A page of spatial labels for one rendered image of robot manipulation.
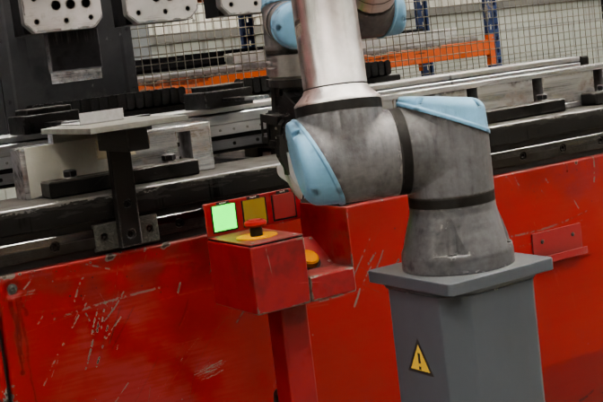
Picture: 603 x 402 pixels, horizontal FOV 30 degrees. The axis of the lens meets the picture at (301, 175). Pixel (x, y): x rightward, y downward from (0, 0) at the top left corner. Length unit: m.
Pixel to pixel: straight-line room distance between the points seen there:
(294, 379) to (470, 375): 0.58
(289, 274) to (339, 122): 0.52
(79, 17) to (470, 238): 0.97
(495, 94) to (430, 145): 1.23
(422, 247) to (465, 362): 0.16
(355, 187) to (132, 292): 0.74
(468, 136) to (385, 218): 0.89
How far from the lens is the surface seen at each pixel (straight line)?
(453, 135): 1.46
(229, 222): 2.01
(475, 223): 1.47
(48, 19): 2.13
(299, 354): 1.99
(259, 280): 1.87
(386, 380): 2.39
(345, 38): 1.46
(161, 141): 2.21
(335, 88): 1.45
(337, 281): 1.95
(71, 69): 2.17
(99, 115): 2.08
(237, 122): 2.57
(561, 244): 2.65
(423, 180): 1.47
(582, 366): 2.75
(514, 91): 2.71
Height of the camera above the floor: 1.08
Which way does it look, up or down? 6 degrees down
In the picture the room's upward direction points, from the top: 7 degrees counter-clockwise
